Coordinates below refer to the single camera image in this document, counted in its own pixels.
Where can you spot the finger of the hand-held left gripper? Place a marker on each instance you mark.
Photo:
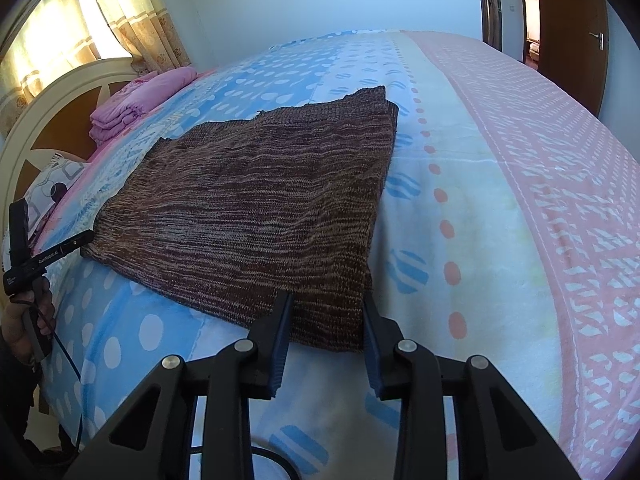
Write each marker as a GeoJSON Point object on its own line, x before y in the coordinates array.
{"type": "Point", "coordinates": [75, 241]}
{"type": "Point", "coordinates": [20, 230]}

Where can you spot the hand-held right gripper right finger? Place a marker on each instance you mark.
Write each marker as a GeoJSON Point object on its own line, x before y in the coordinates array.
{"type": "Point", "coordinates": [372, 355]}

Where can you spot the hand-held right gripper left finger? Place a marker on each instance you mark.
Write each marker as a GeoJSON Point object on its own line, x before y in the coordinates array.
{"type": "Point", "coordinates": [281, 350]}

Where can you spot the brown knitted sweater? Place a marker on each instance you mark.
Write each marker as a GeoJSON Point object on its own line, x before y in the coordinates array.
{"type": "Point", "coordinates": [250, 200]}

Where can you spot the person's left forearm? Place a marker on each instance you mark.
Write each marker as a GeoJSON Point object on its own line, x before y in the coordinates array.
{"type": "Point", "coordinates": [17, 400]}

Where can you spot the person's left hand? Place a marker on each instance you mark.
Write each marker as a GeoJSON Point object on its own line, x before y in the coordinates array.
{"type": "Point", "coordinates": [20, 337]}

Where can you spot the patterned pillow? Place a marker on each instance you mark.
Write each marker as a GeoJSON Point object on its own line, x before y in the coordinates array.
{"type": "Point", "coordinates": [55, 185]}

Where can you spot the cream and wood headboard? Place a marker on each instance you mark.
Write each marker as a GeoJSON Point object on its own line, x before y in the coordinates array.
{"type": "Point", "coordinates": [30, 110]}

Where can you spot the pink folded quilt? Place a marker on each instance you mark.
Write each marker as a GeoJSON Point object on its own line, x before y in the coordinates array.
{"type": "Point", "coordinates": [145, 95]}

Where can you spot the printed bed sheet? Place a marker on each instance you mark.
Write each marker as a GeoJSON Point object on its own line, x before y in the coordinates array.
{"type": "Point", "coordinates": [500, 210]}

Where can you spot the yellow patterned curtain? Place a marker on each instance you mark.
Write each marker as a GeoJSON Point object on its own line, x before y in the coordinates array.
{"type": "Point", "coordinates": [135, 15]}

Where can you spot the brown wooden door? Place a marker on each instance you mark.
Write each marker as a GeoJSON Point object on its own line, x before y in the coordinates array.
{"type": "Point", "coordinates": [570, 50]}

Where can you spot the dark wooden door frame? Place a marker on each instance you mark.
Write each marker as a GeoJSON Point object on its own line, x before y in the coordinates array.
{"type": "Point", "coordinates": [490, 5]}

